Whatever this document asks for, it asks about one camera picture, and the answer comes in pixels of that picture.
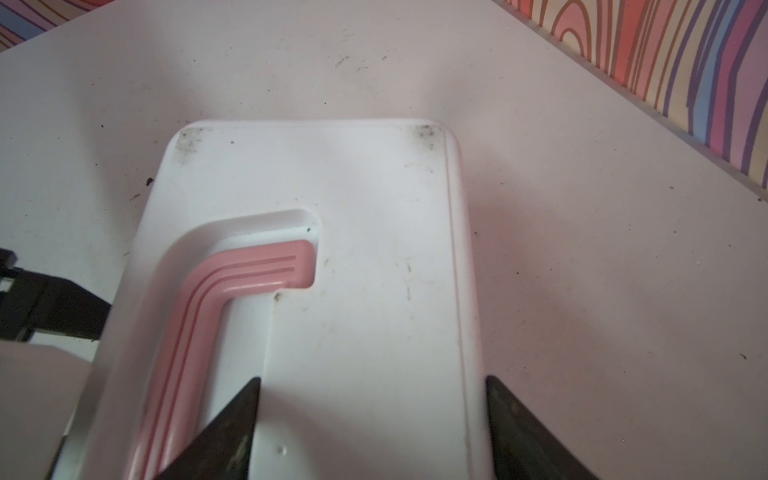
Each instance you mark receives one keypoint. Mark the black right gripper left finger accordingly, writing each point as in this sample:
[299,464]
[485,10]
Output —
[222,450]

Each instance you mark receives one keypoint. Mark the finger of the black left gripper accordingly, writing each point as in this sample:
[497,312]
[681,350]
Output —
[35,302]

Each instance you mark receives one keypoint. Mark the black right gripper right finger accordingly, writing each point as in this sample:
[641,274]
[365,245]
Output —
[522,447]

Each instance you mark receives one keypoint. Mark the white and blue tool box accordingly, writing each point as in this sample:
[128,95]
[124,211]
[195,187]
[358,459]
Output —
[372,371]

